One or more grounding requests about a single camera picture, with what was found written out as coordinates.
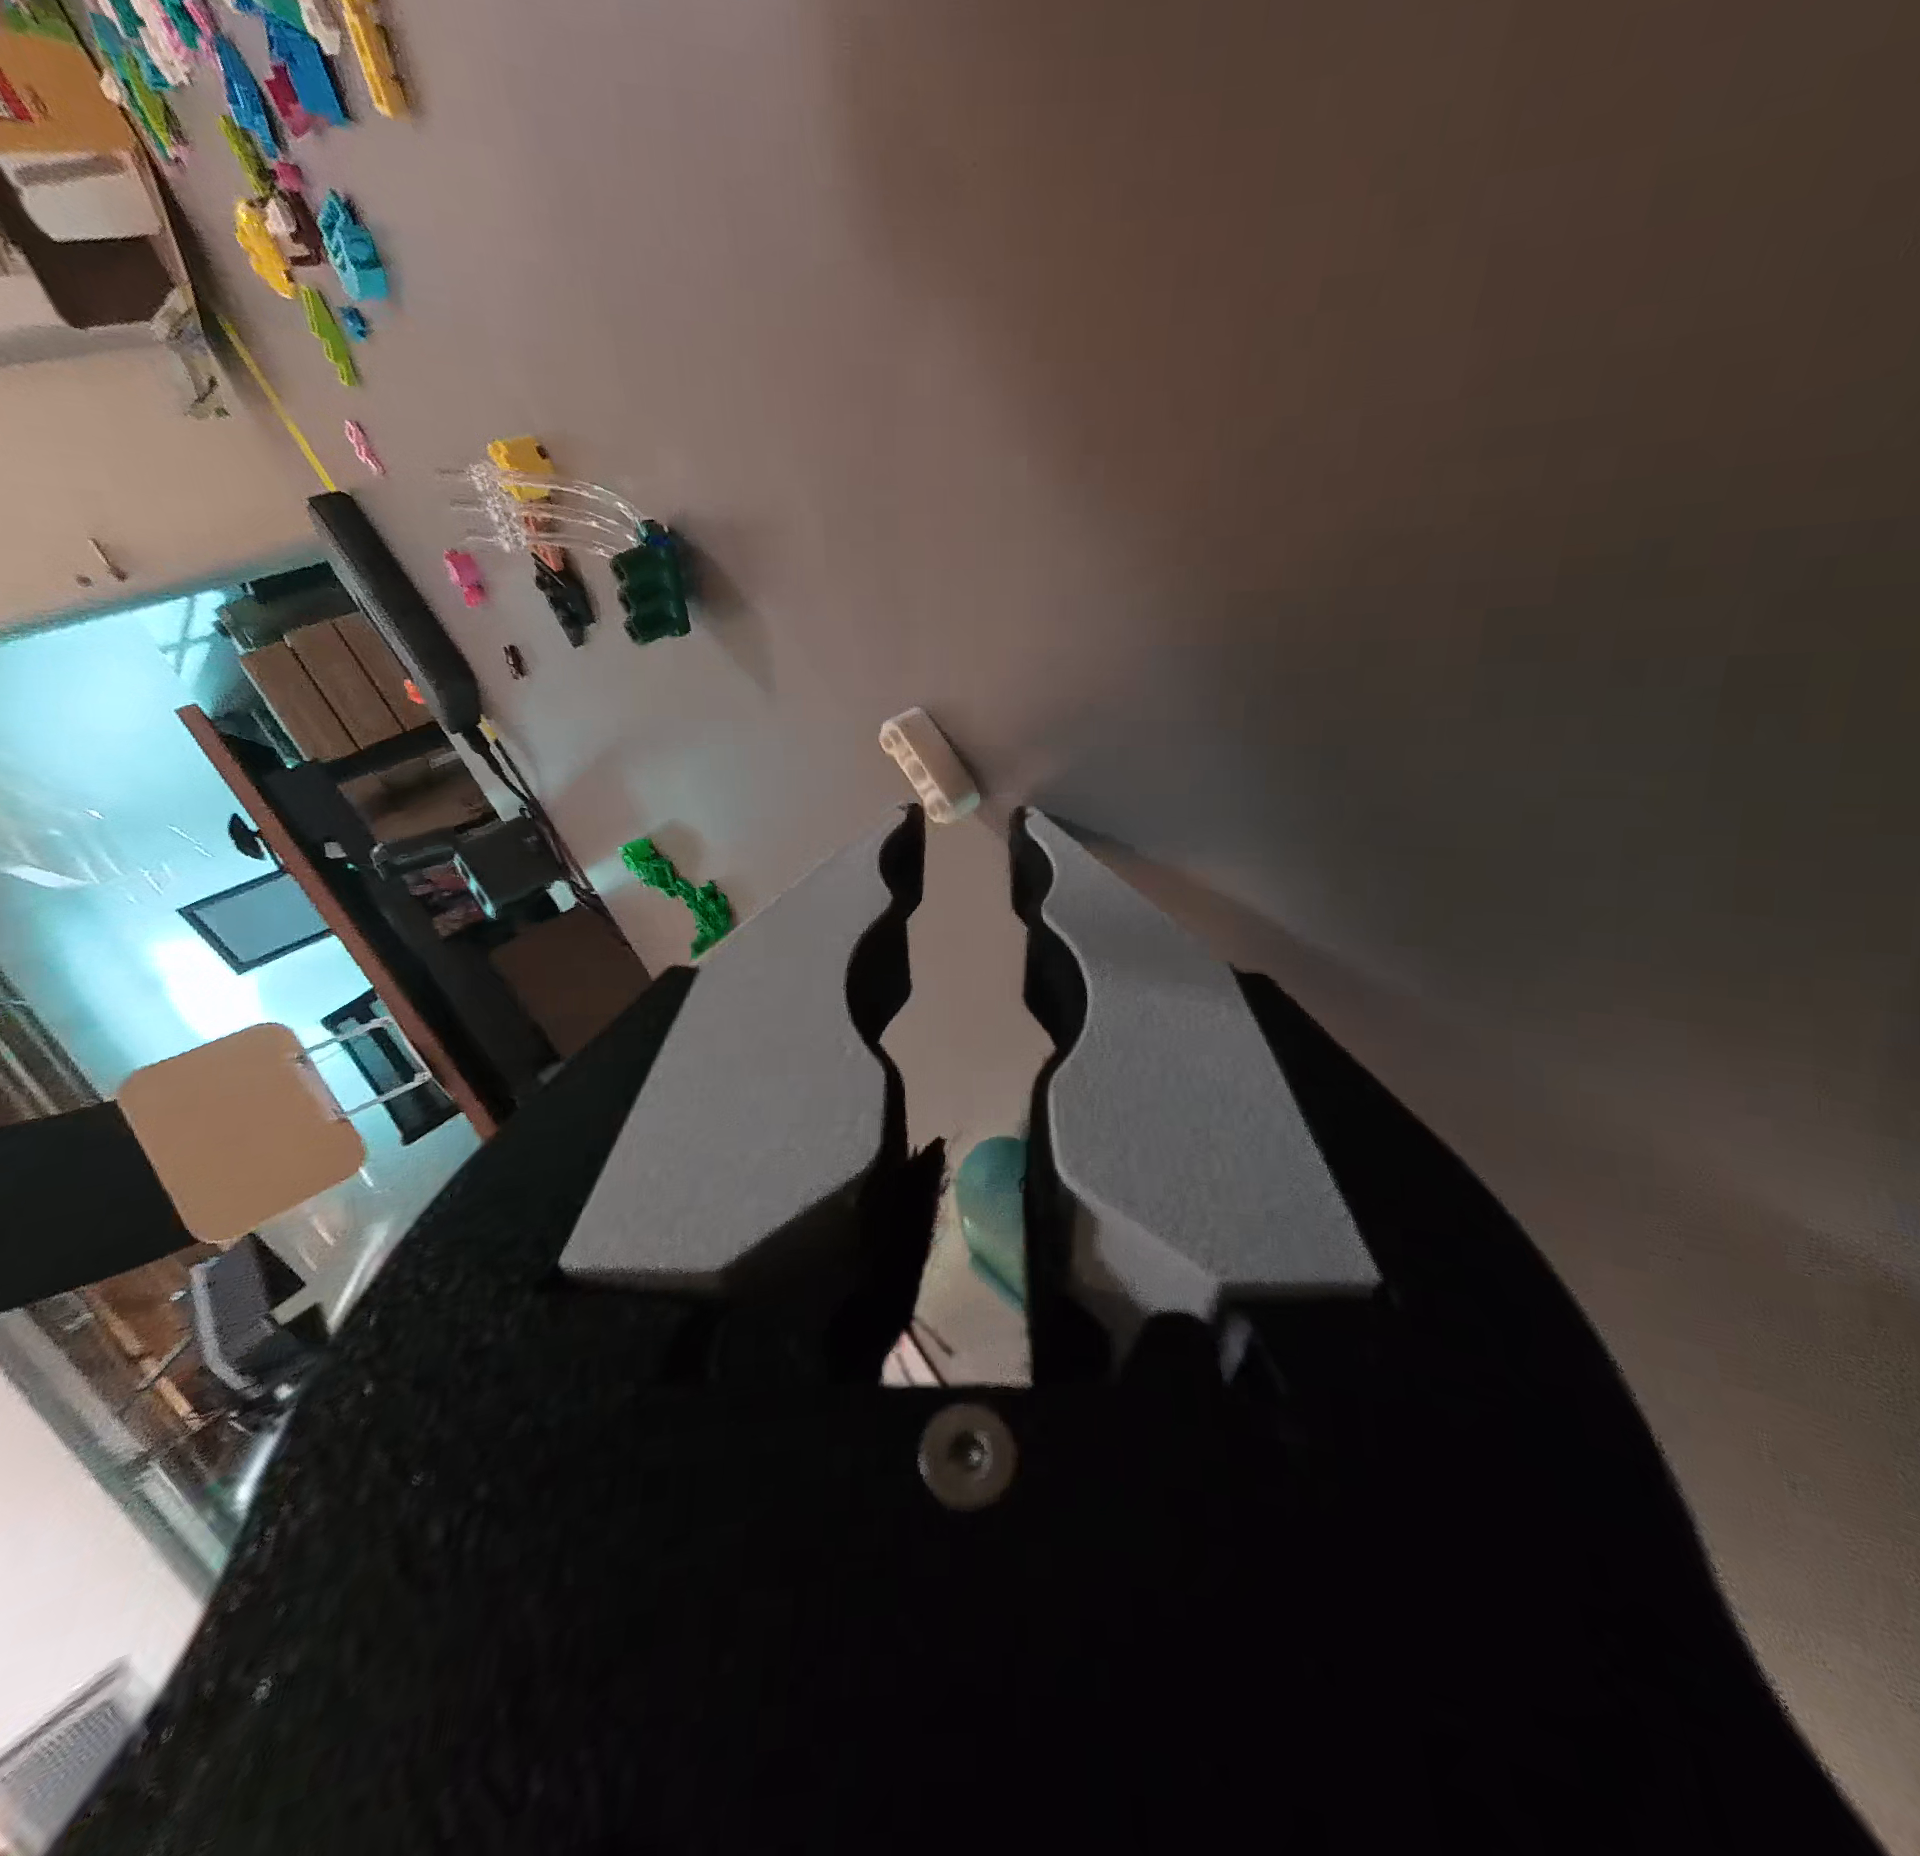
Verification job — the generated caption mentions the pile of green toy bricks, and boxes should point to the pile of green toy bricks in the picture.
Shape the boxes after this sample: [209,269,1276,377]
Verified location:
[619,835,737,942]

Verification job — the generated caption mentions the cardboard box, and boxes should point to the cardboard box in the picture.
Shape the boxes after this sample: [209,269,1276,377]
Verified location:
[0,30,140,162]

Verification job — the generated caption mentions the grey office chair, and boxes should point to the grey office chair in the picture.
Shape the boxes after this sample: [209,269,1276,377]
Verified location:
[187,1249,326,1400]

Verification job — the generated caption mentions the wooden table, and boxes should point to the wooden table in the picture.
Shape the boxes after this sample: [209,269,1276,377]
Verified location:
[179,704,501,1142]

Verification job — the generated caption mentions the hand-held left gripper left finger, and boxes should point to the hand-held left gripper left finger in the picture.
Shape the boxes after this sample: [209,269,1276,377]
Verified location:
[557,803,928,1302]

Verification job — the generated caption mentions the teal rounded object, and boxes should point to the teal rounded object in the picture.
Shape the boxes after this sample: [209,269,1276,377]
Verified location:
[956,1137,1037,1305]

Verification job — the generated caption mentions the clear rods on green base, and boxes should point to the clear rods on green base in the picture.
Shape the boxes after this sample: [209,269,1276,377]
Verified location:
[438,462,695,646]

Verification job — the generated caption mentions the white three-hole toy beam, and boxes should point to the white three-hole toy beam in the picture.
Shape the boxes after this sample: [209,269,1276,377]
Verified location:
[880,708,986,828]

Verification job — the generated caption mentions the grey desk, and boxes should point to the grey desk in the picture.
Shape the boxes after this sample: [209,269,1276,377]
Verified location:
[150,0,1920,1856]

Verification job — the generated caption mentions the beige wooden stand board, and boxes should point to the beige wooden stand board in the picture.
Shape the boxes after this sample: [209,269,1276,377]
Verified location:
[117,1023,370,1247]

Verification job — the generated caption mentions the yellow cord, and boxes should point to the yellow cord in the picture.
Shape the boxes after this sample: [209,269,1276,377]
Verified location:
[217,317,337,491]

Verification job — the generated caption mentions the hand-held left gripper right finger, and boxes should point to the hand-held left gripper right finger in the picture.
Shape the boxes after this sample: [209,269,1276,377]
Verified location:
[1008,807,1384,1323]

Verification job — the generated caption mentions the pile of colourful toy bricks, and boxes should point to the pile of colourful toy bricks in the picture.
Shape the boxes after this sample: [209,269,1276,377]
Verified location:
[61,0,413,389]

